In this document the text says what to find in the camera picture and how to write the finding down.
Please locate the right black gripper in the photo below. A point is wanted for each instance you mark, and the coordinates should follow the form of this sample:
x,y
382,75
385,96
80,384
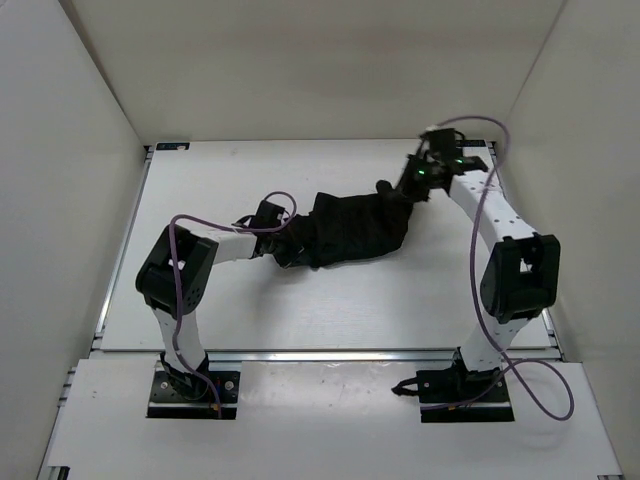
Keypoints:
x,y
411,164

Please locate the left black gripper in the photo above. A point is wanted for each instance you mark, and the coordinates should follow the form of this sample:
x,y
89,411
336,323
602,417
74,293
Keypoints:
x,y
293,251

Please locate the black pleated skirt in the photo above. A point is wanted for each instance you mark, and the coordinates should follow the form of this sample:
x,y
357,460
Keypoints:
x,y
353,228

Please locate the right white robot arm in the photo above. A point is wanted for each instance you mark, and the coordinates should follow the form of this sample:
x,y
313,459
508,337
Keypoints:
x,y
521,275

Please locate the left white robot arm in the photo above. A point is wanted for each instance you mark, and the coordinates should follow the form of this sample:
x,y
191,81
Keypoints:
x,y
173,279

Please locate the right blue corner label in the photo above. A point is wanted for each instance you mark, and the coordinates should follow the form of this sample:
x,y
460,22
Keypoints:
x,y
471,143

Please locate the blue corner label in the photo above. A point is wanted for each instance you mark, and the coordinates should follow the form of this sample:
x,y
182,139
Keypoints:
x,y
471,143
172,146

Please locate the left blue corner label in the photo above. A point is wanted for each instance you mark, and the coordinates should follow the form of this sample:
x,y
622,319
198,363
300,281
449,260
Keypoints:
x,y
172,146

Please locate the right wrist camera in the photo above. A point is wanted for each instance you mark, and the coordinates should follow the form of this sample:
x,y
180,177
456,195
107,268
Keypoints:
x,y
444,143

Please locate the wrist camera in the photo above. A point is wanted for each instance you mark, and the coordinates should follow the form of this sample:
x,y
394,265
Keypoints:
x,y
444,143
268,218

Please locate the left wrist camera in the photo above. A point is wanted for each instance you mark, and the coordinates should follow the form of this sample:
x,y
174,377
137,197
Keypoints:
x,y
268,218

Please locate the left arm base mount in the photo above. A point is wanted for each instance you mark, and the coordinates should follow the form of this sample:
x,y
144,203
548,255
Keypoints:
x,y
166,402

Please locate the aluminium rail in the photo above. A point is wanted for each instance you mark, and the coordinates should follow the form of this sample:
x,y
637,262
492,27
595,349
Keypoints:
x,y
330,356

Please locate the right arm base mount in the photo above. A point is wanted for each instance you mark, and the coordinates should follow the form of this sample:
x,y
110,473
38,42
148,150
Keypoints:
x,y
448,396

